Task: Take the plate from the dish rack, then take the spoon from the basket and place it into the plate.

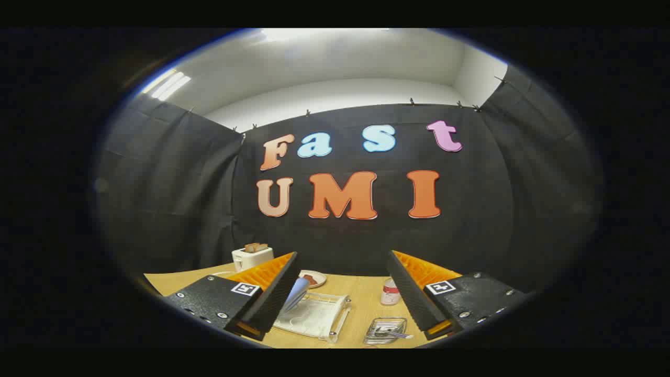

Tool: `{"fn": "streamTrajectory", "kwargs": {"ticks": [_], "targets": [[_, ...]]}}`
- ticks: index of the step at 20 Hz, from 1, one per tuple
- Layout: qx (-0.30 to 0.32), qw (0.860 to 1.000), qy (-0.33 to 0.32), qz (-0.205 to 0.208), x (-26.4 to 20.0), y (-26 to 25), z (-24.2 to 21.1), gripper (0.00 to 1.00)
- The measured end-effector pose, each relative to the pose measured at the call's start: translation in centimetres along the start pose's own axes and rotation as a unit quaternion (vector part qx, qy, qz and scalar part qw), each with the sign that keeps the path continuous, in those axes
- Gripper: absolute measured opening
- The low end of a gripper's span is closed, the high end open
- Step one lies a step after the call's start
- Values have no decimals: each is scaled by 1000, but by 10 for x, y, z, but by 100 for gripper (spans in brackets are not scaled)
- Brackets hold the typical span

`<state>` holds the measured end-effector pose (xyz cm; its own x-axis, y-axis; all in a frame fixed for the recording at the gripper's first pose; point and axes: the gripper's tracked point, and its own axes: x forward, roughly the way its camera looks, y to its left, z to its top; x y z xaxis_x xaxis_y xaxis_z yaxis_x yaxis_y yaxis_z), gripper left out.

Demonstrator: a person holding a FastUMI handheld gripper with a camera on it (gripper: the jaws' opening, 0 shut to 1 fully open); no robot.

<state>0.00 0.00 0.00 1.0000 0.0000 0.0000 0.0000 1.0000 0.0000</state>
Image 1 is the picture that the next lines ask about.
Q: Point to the small plate with brown cookies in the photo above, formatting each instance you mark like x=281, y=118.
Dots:
x=314, y=279

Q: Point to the blue plate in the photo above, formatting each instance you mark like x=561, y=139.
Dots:
x=296, y=293

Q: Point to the ceiling light panel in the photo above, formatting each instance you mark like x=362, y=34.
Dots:
x=167, y=86

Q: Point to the toast slices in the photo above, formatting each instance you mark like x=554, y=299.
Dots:
x=255, y=247

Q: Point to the clear bottle with red label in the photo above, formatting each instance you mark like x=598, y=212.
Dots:
x=390, y=293

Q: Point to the black backdrop cloth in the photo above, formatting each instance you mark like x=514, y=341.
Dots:
x=471, y=209

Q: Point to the white toaster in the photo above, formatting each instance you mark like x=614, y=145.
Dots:
x=251, y=259

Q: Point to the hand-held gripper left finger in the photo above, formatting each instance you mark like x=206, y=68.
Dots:
x=272, y=301

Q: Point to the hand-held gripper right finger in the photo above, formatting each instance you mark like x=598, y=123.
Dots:
x=416, y=301

